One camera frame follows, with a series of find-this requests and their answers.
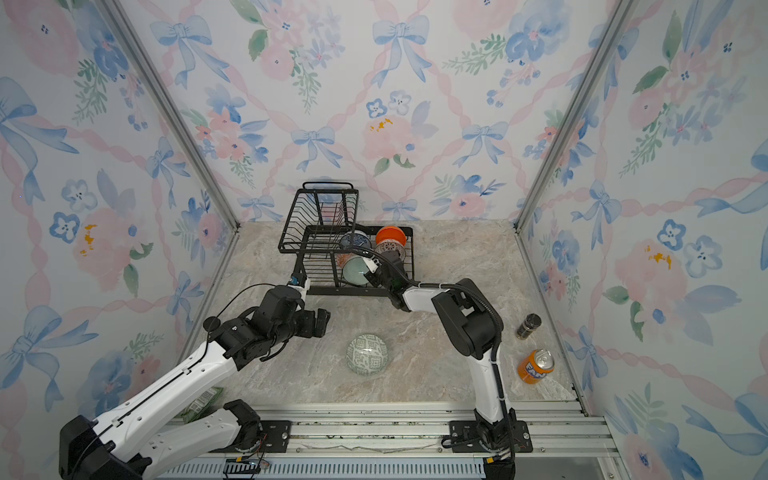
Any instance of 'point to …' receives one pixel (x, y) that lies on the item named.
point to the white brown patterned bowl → (391, 244)
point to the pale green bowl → (354, 269)
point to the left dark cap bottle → (211, 323)
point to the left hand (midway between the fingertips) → (315, 310)
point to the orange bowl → (391, 232)
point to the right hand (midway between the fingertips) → (370, 254)
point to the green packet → (198, 406)
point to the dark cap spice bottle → (532, 321)
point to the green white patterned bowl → (367, 354)
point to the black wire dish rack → (320, 215)
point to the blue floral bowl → (356, 238)
